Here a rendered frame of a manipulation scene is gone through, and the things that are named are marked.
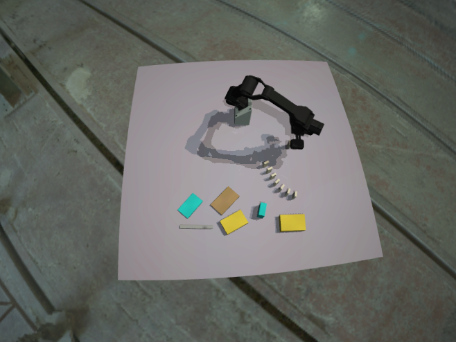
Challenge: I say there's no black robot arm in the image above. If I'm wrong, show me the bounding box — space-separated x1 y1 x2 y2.
225 75 324 136

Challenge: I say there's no yellow flat block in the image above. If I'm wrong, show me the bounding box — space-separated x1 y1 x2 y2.
220 210 249 234
279 215 306 232

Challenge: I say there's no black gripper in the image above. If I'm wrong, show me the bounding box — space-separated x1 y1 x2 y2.
290 119 305 150

